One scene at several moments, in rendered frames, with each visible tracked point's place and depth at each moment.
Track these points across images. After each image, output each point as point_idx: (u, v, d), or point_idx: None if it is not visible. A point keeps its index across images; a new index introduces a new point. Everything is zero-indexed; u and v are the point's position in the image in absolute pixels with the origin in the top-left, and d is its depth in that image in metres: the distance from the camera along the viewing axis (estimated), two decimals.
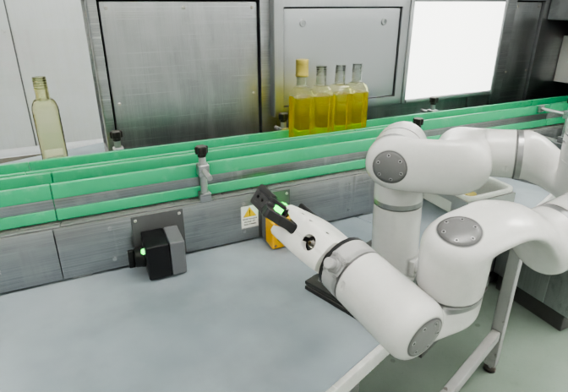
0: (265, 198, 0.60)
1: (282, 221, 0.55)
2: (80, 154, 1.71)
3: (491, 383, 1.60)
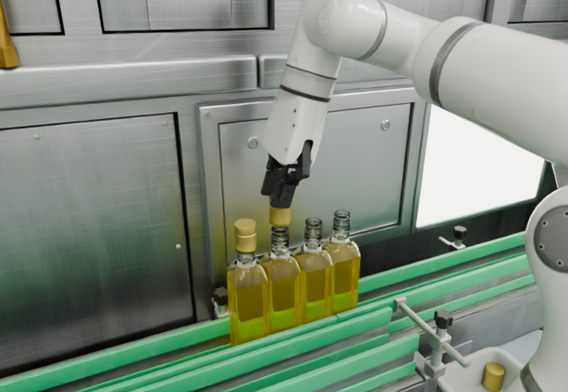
0: (275, 174, 0.69)
1: None
2: None
3: None
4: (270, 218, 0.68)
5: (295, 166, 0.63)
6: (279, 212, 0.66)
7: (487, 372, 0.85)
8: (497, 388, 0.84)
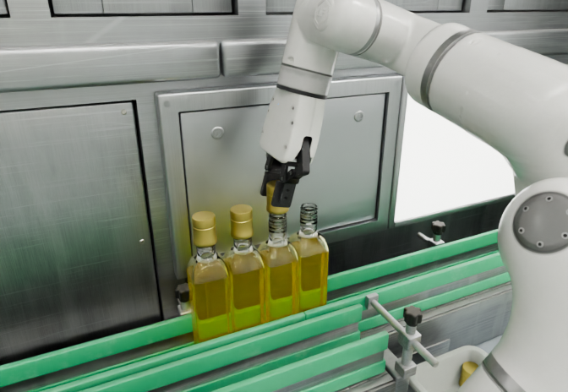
0: (275, 174, 0.69)
1: None
2: None
3: None
4: (231, 231, 0.66)
5: (294, 164, 0.63)
6: (239, 225, 0.65)
7: (463, 371, 0.82)
8: None
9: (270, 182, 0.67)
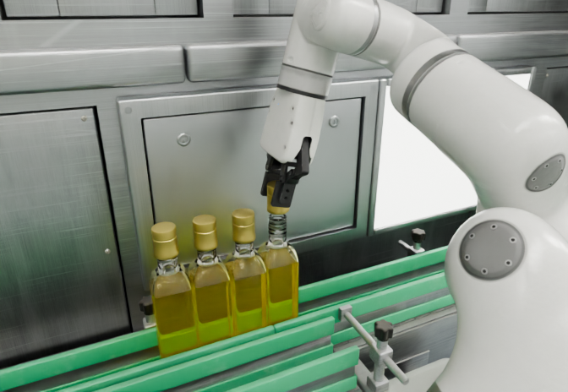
0: (275, 174, 0.69)
1: None
2: None
3: None
4: (193, 242, 0.64)
5: (294, 164, 0.63)
6: (202, 236, 0.62)
7: None
8: None
9: (236, 210, 0.66)
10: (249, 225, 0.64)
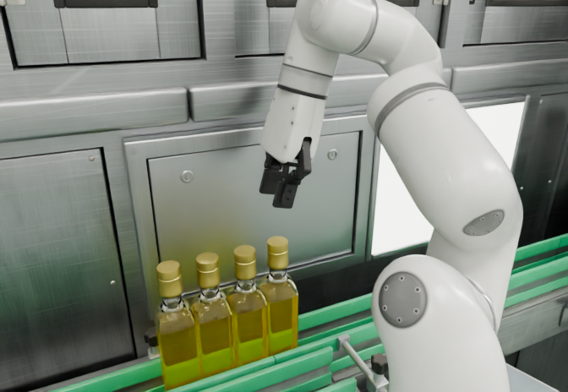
0: (274, 172, 0.70)
1: None
2: None
3: None
4: (197, 279, 0.66)
5: (296, 164, 0.62)
6: (205, 274, 0.65)
7: None
8: None
9: (237, 247, 0.68)
10: (251, 262, 0.67)
